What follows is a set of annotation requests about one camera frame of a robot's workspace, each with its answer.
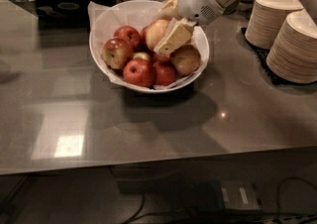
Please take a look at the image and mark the white bowl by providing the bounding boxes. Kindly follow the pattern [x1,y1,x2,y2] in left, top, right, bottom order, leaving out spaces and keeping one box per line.
[88,0,210,94]

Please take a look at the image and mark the yellow-red apple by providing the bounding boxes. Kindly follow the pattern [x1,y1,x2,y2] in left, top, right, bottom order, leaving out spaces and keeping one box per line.
[145,20,169,51]

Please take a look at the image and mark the red apple back right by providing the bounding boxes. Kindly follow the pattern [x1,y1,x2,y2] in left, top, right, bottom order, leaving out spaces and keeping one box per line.
[152,54,169,62]

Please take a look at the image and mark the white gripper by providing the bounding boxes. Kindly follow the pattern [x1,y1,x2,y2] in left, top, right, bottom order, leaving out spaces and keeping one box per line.
[154,0,224,55]

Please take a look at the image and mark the red apple front right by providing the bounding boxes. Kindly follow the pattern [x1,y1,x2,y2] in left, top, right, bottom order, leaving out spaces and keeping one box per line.
[154,61,177,86]

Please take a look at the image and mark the black cable on floor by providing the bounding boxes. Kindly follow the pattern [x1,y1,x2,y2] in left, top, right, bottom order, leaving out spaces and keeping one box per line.
[108,165,317,224]

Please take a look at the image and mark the red apple back left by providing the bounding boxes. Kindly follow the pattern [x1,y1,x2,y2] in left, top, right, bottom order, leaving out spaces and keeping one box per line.
[113,25,141,50]

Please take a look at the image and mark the paper plate stack rear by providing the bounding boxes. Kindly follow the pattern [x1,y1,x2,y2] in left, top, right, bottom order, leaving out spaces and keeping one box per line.
[245,0,303,50]

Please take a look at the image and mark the paper plate stack front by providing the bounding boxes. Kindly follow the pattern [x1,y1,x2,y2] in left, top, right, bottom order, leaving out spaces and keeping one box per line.
[266,10,317,84]

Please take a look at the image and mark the red apple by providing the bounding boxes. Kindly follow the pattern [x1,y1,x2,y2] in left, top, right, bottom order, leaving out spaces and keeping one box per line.
[140,26,148,46]
[152,54,169,62]
[113,25,141,50]
[123,58,156,87]
[102,37,134,69]
[154,61,177,86]

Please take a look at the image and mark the small green-yellow apple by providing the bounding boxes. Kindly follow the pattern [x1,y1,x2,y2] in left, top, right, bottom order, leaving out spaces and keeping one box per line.
[133,52,152,62]

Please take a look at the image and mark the black mat under plates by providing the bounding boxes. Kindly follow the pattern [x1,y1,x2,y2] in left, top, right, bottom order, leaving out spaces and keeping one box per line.
[245,38,317,85]

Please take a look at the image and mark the black power box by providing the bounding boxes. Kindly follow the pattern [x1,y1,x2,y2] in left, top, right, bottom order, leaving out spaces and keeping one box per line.
[194,180,263,212]

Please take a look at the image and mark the red apple back middle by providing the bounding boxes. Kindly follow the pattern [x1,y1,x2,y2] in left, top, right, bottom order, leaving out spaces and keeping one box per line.
[140,26,148,46]

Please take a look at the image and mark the paper plate stack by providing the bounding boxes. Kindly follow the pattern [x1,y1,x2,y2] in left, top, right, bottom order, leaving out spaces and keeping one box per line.
[245,0,303,50]
[266,10,317,84]

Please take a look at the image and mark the white paper liner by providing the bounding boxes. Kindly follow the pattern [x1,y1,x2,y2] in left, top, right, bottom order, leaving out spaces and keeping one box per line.
[87,0,203,91]

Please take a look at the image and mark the yellowish apple right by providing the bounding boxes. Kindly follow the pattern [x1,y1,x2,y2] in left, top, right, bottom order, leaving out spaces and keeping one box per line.
[169,45,201,76]

